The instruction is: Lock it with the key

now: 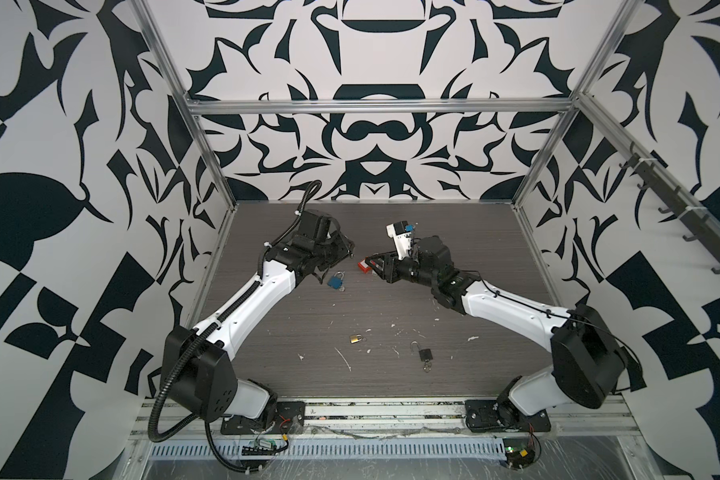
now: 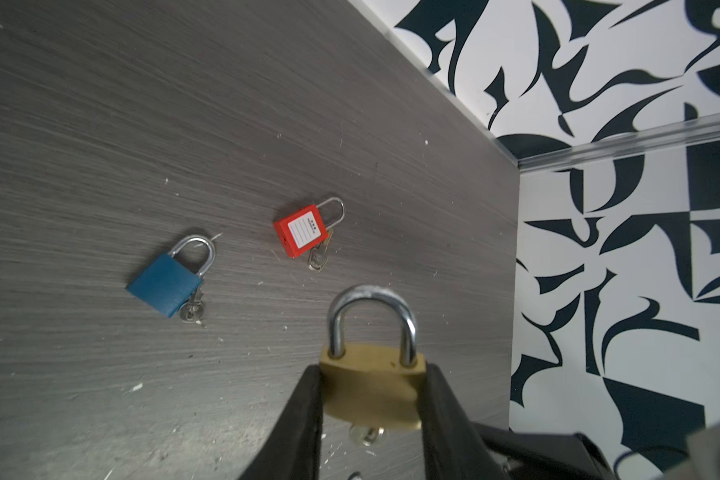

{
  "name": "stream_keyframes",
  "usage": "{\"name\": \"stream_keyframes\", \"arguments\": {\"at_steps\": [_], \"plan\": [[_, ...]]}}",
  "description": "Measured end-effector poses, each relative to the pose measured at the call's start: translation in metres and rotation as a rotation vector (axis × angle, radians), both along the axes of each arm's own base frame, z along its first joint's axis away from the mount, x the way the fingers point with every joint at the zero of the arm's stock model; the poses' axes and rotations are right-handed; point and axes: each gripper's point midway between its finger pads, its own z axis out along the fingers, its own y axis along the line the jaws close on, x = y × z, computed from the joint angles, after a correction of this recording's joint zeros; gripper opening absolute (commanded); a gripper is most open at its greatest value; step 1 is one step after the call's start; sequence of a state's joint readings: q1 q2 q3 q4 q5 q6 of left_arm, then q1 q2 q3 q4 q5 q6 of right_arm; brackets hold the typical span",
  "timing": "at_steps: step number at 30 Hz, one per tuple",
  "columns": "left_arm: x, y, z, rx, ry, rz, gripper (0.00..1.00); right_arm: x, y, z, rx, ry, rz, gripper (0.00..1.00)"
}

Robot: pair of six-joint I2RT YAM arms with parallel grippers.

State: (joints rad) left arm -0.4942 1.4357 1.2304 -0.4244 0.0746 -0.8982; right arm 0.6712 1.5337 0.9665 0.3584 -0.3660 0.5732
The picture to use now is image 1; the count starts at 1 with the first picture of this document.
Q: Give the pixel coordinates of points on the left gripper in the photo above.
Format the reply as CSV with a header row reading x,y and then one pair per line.
x,y
342,248

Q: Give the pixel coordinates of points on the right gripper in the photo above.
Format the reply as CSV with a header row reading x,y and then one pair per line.
x,y
391,266

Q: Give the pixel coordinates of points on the red padlock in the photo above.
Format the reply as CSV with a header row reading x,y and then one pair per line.
x,y
364,266

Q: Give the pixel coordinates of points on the blue padlock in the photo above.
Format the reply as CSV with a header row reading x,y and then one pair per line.
x,y
336,281

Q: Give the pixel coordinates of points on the black padlock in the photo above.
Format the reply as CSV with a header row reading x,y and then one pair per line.
x,y
424,354

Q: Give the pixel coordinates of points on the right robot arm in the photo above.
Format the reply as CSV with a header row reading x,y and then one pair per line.
x,y
588,360

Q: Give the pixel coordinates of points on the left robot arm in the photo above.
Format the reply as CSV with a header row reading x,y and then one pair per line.
x,y
198,381

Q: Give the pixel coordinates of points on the left circuit board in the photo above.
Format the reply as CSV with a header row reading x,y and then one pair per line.
x,y
265,447

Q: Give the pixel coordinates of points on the circuit board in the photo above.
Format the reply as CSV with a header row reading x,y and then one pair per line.
x,y
519,457
265,447

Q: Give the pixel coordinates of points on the right circuit board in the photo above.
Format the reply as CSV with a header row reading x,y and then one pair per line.
x,y
519,457

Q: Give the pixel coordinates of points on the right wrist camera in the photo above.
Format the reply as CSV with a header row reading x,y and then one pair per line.
x,y
402,235

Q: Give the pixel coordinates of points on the aluminium front rail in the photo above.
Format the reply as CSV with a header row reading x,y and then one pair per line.
x,y
367,417

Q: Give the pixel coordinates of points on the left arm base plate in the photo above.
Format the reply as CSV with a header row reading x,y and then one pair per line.
x,y
282,413

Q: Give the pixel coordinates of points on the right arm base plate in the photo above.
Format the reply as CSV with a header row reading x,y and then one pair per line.
x,y
492,416

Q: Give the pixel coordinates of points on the white cable duct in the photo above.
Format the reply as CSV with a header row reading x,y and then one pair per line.
x,y
342,449

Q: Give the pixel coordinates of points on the wall hook rack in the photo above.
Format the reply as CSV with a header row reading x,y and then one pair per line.
x,y
702,226

